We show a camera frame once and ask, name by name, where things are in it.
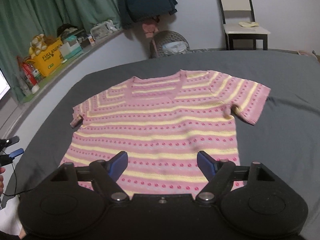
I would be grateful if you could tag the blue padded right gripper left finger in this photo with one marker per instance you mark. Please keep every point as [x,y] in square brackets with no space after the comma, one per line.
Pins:
[105,175]

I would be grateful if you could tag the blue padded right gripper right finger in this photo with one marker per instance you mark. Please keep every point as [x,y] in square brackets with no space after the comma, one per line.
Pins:
[219,175]

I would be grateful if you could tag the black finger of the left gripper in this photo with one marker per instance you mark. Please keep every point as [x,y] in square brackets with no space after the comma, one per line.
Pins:
[5,143]

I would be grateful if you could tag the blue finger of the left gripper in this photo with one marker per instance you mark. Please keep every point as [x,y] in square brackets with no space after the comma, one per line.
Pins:
[7,159]

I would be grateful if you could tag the pink yellow striped knit sweater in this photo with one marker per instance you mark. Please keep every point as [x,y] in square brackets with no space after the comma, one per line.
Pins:
[162,123]

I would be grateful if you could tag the person's left hand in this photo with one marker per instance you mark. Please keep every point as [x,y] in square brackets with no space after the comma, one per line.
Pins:
[2,170]

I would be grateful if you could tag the laptop screen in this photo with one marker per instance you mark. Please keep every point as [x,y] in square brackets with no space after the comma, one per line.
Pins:
[4,86]

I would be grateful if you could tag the red snack package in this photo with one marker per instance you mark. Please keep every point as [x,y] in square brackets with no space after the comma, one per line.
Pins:
[29,74]

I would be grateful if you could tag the yellow cardboard box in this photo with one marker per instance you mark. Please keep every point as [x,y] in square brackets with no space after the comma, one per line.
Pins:
[47,61]

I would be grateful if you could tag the yellow plush toy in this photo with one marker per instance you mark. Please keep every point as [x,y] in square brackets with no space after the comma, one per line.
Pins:
[37,45]

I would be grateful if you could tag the teal white box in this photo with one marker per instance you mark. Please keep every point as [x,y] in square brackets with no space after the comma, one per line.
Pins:
[70,47]

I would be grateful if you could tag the green curtain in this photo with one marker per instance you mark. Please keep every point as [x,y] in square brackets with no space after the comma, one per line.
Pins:
[21,20]

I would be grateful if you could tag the wicker laundry basket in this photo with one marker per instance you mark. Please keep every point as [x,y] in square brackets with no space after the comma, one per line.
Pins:
[168,43]

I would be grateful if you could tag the clear plastic container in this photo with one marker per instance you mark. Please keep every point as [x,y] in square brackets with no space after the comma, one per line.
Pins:
[103,29]

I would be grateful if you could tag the pink hanging cloth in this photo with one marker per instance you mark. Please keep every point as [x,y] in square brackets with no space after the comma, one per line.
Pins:
[150,28]

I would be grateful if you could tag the yellow cloth on chair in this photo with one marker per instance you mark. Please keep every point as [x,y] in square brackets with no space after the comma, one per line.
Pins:
[249,24]

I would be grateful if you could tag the white black wooden chair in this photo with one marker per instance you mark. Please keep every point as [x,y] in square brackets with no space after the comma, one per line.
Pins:
[235,11]

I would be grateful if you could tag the dark teal hanging jacket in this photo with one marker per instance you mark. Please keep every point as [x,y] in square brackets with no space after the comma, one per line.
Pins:
[134,11]

